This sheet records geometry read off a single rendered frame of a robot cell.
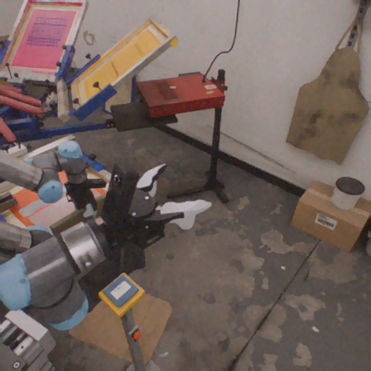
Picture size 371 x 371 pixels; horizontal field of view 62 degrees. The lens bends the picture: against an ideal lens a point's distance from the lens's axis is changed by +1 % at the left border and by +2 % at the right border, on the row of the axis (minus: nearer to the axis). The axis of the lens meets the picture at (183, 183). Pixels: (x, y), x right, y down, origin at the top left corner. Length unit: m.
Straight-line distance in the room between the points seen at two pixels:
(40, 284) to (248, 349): 1.83
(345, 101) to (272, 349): 1.79
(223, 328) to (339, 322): 0.78
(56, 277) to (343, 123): 2.44
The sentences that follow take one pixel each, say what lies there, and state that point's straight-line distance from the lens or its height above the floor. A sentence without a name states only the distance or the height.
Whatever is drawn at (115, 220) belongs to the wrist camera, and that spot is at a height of 1.67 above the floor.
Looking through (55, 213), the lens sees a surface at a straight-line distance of 1.65.
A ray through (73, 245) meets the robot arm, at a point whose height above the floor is 1.66.
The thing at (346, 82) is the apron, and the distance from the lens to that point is 2.59.
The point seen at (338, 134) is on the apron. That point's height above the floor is 0.79.
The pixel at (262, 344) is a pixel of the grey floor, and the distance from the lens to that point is 2.26.
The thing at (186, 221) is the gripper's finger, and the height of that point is 1.64.
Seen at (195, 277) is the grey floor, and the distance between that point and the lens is 2.43.
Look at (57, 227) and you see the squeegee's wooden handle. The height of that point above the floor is 1.14.
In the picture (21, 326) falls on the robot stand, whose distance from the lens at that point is 1.01.
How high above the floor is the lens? 2.04
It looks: 40 degrees down
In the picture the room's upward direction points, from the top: straight up
